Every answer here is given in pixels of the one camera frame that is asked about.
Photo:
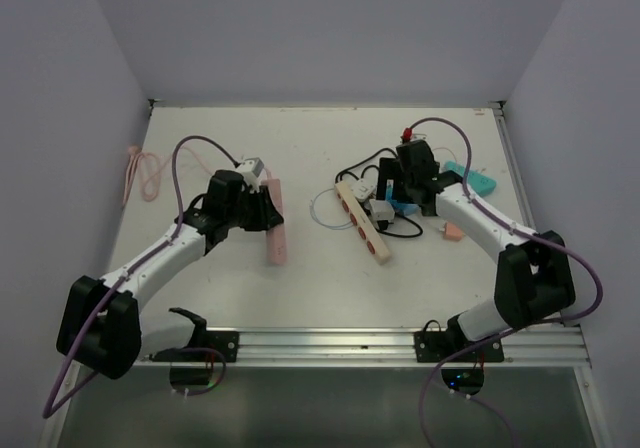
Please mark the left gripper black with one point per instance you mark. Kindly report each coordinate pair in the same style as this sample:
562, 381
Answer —
266, 216

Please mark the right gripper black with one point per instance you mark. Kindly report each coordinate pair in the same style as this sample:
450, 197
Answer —
389, 169

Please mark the pink power strip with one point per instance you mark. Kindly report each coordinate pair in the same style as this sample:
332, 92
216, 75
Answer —
276, 237

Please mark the blue white plug adapter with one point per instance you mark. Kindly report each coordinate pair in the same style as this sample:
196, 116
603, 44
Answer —
404, 209

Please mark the beige power strip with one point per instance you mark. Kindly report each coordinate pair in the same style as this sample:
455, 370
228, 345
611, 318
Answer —
364, 227

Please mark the salmon pink usb charger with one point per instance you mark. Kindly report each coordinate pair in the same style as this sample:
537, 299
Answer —
451, 232

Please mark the teal triangular power socket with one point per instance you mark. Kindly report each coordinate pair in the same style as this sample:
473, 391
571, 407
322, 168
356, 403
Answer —
480, 183

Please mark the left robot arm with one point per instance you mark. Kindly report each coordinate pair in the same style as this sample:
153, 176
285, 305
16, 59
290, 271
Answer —
102, 325

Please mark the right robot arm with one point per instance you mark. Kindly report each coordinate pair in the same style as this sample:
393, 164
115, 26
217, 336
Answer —
533, 277

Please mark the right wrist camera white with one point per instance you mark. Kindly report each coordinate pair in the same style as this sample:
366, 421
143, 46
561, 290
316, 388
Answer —
409, 135

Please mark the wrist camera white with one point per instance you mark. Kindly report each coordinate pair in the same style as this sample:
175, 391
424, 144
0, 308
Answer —
251, 169
409, 135

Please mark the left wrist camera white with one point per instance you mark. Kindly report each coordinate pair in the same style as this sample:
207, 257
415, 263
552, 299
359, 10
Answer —
251, 169

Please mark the left black base bracket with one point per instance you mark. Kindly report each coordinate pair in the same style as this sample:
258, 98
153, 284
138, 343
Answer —
201, 366

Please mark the black base bracket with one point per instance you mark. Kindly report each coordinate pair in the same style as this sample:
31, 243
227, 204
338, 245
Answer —
433, 343
201, 366

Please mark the right black base bracket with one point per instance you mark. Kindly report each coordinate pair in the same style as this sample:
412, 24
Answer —
433, 343

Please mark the aluminium frame rail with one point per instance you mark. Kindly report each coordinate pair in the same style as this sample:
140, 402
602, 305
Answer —
546, 346

